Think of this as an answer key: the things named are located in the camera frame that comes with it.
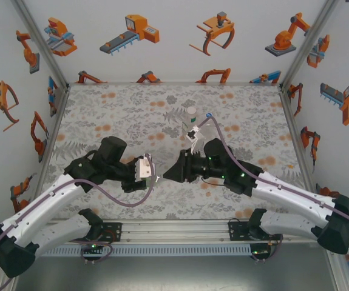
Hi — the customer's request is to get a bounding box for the floral patterned table mat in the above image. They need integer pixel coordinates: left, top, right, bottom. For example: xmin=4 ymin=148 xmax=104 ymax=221
xmin=39 ymin=84 xmax=312 ymax=221

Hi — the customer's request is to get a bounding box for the aluminium frame rail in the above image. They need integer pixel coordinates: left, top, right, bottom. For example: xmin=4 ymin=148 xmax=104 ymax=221
xmin=278 ymin=84 xmax=314 ymax=186
xmin=67 ymin=80 xmax=283 ymax=87
xmin=30 ymin=84 xmax=72 ymax=201

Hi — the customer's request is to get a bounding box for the tall bottle green white label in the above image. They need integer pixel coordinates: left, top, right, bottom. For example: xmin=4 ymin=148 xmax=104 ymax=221
xmin=181 ymin=105 xmax=198 ymax=136

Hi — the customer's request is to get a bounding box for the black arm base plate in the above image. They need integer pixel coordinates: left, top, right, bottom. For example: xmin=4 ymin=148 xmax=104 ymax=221
xmin=100 ymin=222 xmax=123 ymax=243
xmin=227 ymin=218 xmax=251 ymax=242

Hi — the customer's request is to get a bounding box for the grey slotted cable duct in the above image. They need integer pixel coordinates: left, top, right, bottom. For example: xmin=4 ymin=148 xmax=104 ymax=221
xmin=36 ymin=244 xmax=251 ymax=258

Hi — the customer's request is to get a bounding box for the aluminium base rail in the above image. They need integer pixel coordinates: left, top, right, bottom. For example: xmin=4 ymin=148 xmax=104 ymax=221
xmin=36 ymin=218 xmax=317 ymax=244

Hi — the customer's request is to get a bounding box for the clear plastic bottle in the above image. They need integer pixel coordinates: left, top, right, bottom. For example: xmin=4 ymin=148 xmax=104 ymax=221
xmin=198 ymin=112 xmax=219 ymax=140

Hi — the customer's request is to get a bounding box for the aluminium frame post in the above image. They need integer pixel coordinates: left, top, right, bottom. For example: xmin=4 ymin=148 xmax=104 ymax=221
xmin=10 ymin=0 xmax=70 ymax=90
xmin=324 ymin=253 xmax=349 ymax=291
xmin=279 ymin=0 xmax=341 ymax=90
xmin=0 ymin=274 xmax=23 ymax=291

